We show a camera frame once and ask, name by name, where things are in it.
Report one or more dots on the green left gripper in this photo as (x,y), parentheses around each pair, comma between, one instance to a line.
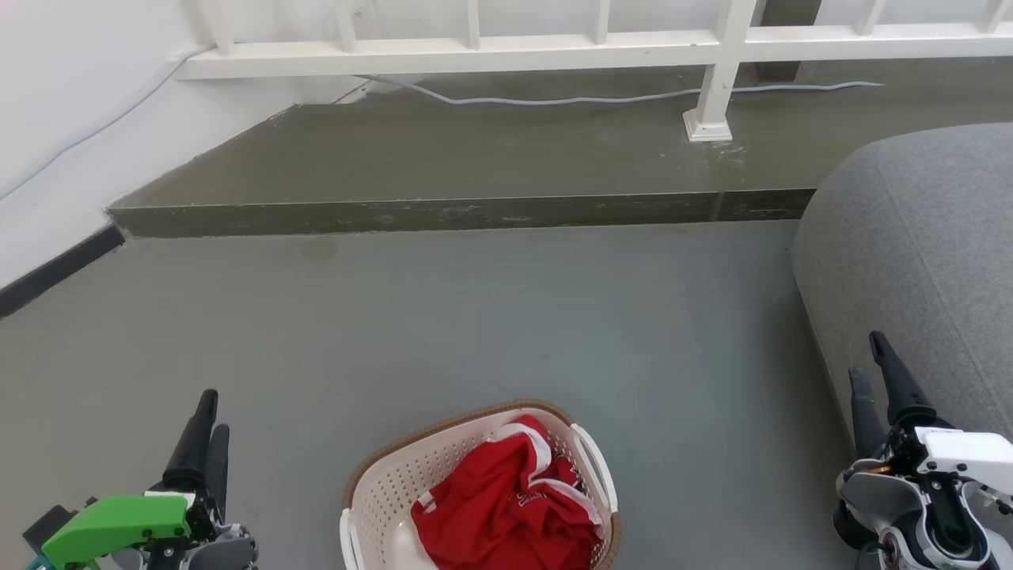
(119,522)

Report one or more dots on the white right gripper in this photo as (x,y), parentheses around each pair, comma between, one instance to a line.
(965,455)

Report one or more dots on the cream perforated laundry basket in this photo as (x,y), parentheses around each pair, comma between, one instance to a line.
(388,491)

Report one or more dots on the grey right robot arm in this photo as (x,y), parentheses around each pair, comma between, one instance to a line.
(878,499)

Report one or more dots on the grey fabric sofa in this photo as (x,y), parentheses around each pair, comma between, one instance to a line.
(918,253)

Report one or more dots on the black baseboard strip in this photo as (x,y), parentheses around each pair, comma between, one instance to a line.
(55,273)

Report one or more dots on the red basketball jersey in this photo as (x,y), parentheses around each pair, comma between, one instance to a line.
(498,514)

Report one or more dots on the raised concrete step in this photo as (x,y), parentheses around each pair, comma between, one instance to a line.
(475,158)

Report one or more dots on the white metal railing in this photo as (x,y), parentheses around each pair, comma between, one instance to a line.
(475,51)

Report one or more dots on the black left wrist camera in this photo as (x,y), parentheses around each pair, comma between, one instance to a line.
(49,529)

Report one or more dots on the dark grey post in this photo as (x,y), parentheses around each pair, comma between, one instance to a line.
(783,47)

